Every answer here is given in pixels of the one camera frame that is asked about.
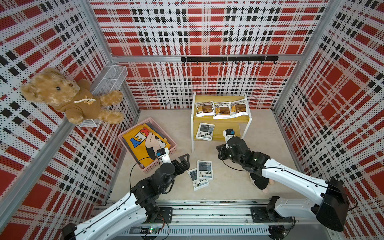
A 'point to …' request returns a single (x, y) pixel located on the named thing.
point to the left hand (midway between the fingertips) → (186, 158)
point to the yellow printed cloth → (144, 142)
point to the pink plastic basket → (156, 126)
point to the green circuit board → (153, 230)
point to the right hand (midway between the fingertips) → (218, 148)
